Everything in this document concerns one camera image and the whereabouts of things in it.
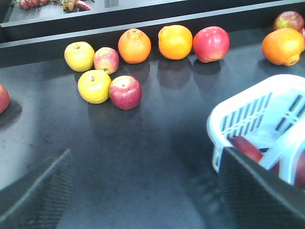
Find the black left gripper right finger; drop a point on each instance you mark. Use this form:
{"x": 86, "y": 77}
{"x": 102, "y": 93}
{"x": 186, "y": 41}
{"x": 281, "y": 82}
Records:
{"x": 255, "y": 197}

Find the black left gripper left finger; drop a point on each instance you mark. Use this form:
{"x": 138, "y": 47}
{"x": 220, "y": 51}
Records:
{"x": 38, "y": 199}

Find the dark red apple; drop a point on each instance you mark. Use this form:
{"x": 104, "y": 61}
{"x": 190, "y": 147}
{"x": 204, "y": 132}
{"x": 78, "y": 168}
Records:
{"x": 246, "y": 147}
{"x": 289, "y": 19}

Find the red yellow apple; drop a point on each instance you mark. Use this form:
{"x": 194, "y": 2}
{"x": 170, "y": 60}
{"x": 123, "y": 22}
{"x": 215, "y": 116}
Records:
{"x": 300, "y": 172}

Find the light blue plastic basket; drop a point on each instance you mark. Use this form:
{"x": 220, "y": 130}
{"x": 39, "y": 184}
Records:
{"x": 271, "y": 115}

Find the red apple near basket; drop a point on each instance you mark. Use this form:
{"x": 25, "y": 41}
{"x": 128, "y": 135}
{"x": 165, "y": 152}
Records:
{"x": 211, "y": 44}

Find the red apple far left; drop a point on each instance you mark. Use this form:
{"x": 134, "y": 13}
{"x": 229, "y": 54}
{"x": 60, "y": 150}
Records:
{"x": 4, "y": 98}

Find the yellow apple front left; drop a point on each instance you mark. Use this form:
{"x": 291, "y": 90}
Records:
{"x": 93, "y": 86}

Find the yellow apple back left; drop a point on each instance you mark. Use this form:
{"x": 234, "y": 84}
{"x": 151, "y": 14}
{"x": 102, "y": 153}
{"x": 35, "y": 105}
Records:
{"x": 79, "y": 56}

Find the pink striped apple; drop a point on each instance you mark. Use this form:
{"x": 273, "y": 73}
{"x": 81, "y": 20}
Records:
{"x": 106, "y": 59}

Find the orange beside red apple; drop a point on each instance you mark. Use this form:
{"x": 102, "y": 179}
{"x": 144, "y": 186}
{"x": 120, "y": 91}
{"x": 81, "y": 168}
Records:
{"x": 175, "y": 42}

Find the dark red apple back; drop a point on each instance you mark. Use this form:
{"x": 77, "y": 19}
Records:
{"x": 289, "y": 19}

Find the orange far left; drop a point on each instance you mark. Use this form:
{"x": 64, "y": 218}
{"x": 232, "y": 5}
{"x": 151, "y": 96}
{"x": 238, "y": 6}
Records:
{"x": 134, "y": 46}

